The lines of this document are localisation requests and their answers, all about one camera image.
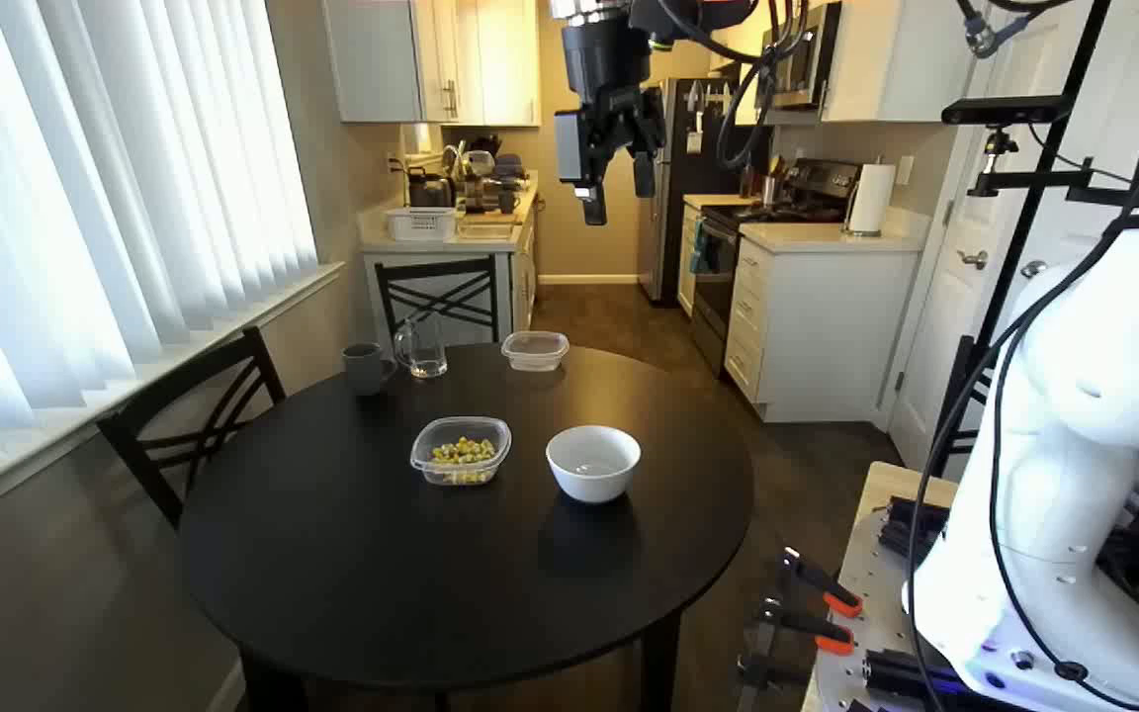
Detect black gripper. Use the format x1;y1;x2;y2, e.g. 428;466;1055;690
558;12;671;231

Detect clear plastic lunch box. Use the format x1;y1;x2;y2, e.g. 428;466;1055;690
409;412;520;491

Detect white ceramic bowl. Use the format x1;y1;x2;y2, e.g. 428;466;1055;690
541;422;646;506

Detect black box on workbench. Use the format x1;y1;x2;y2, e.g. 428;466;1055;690
880;496;956;564

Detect black refrigerator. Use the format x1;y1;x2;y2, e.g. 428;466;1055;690
637;75;776;309

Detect black kitchen stove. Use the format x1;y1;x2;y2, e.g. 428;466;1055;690
690;154;861;381

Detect black coffee maker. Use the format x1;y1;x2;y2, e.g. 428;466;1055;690
405;161;460;215

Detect empty clear plastic container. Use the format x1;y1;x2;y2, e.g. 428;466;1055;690
500;330;574;377

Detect white dish tub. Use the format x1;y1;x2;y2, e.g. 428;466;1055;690
383;204;462;251

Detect black wooden chair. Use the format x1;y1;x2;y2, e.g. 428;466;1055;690
97;323;288;530
371;252;503;351

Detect black microwave oven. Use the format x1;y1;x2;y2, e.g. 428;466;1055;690
753;0;845;115

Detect white base cabinet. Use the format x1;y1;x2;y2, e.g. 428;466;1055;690
719;215;932;426

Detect white paper towel roll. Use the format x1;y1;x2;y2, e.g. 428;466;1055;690
843;157;898;240

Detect clear drinking glass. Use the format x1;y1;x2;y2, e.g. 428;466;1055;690
405;311;453;385

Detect dark grey cup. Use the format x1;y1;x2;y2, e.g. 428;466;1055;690
341;339;396;398

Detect white door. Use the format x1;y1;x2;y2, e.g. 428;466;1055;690
884;0;1139;472

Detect light wooden robot workbench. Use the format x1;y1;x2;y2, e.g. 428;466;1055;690
799;458;997;712

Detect white vertical window blinds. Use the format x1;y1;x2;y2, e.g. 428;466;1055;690
0;0;325;458

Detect white wall cabinet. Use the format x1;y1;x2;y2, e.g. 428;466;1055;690
704;0;997;129
322;0;547;129

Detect black camera stand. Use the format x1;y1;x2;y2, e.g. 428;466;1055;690
921;0;1139;480

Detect black clamp with orange handle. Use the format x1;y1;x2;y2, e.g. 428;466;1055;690
757;592;860;662
779;542;866;624

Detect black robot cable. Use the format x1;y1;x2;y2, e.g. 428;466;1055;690
902;24;1139;712

